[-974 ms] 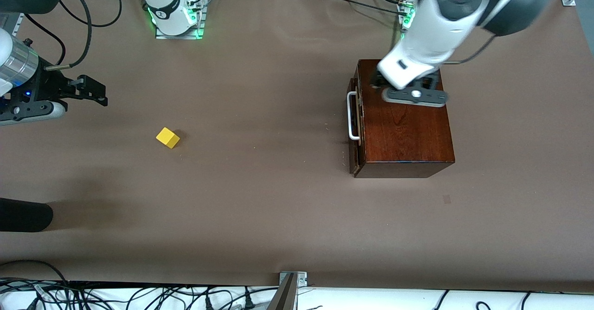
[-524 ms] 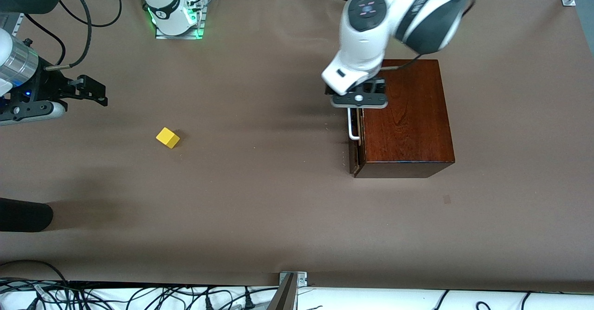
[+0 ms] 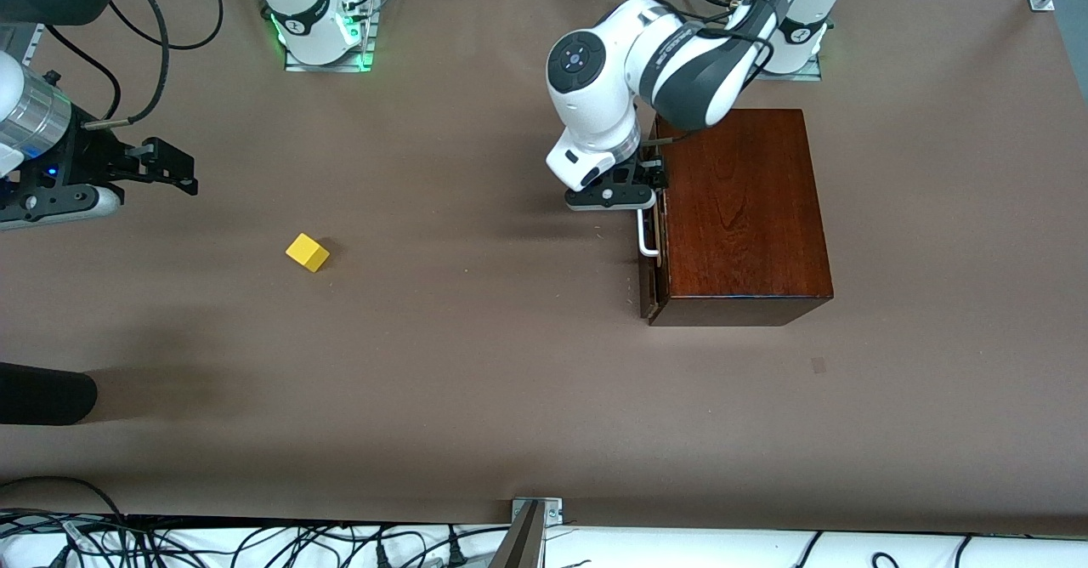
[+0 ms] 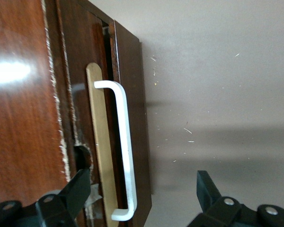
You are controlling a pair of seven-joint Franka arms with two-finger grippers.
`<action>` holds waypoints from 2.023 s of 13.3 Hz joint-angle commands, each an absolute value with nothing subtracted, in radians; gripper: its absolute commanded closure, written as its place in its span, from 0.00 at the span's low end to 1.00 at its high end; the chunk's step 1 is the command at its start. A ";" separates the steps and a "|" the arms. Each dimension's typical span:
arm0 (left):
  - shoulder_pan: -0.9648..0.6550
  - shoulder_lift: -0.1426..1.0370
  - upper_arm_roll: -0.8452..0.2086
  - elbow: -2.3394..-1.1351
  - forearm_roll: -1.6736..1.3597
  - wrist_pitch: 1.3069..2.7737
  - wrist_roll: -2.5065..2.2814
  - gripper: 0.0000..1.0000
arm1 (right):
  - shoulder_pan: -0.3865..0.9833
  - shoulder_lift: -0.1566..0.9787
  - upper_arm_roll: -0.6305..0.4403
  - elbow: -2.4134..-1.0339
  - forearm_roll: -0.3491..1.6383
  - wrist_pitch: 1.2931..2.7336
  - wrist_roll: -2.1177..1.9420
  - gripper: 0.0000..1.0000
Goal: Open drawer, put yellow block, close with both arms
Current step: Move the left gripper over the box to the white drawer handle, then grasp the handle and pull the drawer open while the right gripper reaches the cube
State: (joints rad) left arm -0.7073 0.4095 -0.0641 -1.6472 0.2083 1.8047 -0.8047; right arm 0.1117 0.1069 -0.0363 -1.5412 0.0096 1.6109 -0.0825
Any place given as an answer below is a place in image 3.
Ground yellow wooden block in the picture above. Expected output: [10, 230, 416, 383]
[286, 233, 331, 274]

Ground dark grey mount bar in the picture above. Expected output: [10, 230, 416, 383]
[487, 500, 547, 568]

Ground wooden drawer with white handle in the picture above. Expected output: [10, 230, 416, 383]
[636, 122, 666, 321]

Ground black cable with brass plug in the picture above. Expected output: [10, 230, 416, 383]
[648, 0, 808, 144]
[79, 0, 169, 128]

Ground dark brown wooden cabinet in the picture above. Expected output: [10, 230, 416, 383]
[648, 109, 834, 327]

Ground black foam cylinder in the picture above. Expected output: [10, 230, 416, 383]
[0, 362, 99, 426]

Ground brown paper table cover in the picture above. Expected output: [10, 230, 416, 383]
[0, 0, 1088, 537]

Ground silver metal bracket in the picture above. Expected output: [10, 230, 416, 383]
[510, 497, 564, 526]

